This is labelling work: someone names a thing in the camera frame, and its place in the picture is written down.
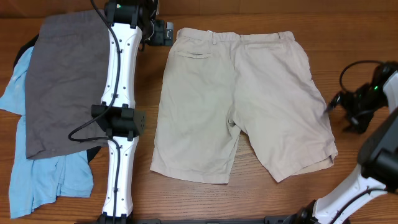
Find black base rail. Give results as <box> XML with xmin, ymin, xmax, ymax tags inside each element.
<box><xmin>74</xmin><ymin>215</ymin><xmax>296</xmax><ymax>224</ymax></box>

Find grey shorts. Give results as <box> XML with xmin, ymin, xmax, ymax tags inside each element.
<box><xmin>25</xmin><ymin>10</ymin><xmax>109</xmax><ymax>159</ymax></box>

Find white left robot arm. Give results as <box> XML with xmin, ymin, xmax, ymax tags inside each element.
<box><xmin>91</xmin><ymin>1</ymin><xmax>174</xmax><ymax>223</ymax></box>

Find beige khaki shorts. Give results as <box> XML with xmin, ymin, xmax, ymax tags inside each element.
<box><xmin>150</xmin><ymin>28</ymin><xmax>338</xmax><ymax>184</ymax></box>

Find black garment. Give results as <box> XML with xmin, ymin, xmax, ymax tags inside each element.
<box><xmin>12</xmin><ymin>13</ymin><xmax>127</xmax><ymax>163</ymax></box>

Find light blue shirt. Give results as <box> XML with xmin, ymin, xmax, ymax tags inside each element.
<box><xmin>1</xmin><ymin>47</ymin><xmax>94</xmax><ymax>219</ymax></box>

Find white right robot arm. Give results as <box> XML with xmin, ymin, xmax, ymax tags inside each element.
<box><xmin>284</xmin><ymin>61</ymin><xmax>397</xmax><ymax>224</ymax></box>

